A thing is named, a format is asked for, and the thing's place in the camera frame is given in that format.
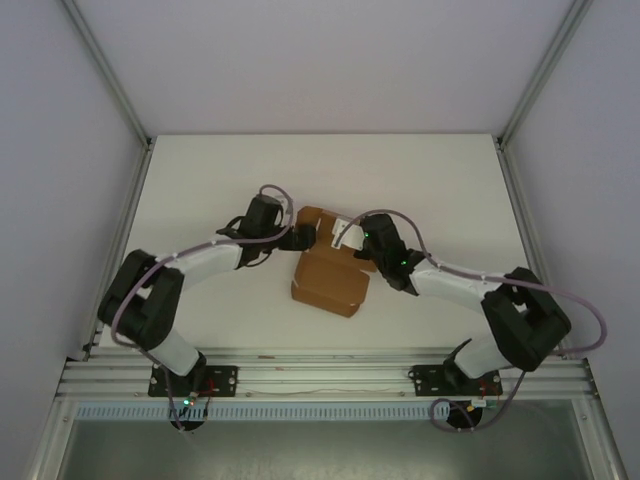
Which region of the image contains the slotted pale blue cable duct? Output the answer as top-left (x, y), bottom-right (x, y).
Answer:
top-left (73, 402), bottom-right (501, 423)

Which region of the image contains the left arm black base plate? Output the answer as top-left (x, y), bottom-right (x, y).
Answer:
top-left (147, 364), bottom-right (239, 399)

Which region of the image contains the aluminium mounting rail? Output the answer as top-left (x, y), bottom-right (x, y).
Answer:
top-left (54, 348), bottom-right (599, 402)

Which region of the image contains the brown paper box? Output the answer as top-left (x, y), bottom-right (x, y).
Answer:
top-left (288, 204), bottom-right (379, 319)

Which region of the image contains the aluminium table side rail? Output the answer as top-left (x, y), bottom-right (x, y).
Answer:
top-left (494, 141), bottom-right (569, 359)
top-left (79, 141), bottom-right (154, 361)

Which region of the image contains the aluminium frame post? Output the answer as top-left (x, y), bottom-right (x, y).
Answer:
top-left (497, 0), bottom-right (594, 147)
top-left (63, 0), bottom-right (153, 147)

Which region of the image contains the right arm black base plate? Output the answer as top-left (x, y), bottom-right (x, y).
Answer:
top-left (408, 363), bottom-right (503, 399)

